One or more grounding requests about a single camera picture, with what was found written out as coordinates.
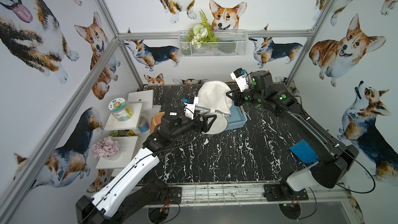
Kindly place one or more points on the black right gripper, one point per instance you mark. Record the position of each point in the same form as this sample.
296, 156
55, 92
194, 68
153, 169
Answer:
238, 96

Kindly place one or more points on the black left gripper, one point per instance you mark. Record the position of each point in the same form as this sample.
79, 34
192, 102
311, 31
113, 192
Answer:
201, 123

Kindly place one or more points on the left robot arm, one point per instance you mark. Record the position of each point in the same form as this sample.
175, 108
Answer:
116, 202

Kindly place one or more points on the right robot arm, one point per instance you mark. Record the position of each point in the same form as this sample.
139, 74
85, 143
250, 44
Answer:
334, 158

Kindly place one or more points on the light blue perforated plastic basket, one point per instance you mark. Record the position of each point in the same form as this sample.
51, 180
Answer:
237, 119

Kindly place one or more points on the green artificial fern plant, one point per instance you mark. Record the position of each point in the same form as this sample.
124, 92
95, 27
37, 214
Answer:
201, 34

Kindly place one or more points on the white tiered wooden shelf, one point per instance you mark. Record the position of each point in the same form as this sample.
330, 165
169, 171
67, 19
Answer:
142, 106

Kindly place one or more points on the green labelled round jar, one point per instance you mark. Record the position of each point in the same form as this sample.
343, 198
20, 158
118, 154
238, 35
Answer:
120, 109

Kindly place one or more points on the blue flat tool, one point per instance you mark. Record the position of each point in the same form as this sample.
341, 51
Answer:
304, 152

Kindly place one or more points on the pink flower bunch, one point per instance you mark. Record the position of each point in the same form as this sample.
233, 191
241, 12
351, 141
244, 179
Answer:
106, 148

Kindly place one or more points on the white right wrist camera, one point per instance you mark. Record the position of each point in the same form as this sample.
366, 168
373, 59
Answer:
240, 77

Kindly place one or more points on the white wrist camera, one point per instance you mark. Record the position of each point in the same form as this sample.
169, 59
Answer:
240, 77
189, 106

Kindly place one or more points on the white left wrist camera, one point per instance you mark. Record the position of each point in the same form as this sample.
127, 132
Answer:
189, 106

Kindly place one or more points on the white wire wall basket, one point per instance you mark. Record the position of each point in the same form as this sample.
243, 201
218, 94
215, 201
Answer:
227, 44

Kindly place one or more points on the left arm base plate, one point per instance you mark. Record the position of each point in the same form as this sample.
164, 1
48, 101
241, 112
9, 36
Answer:
171, 194

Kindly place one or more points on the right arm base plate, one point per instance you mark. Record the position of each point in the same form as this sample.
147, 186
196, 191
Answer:
282, 192

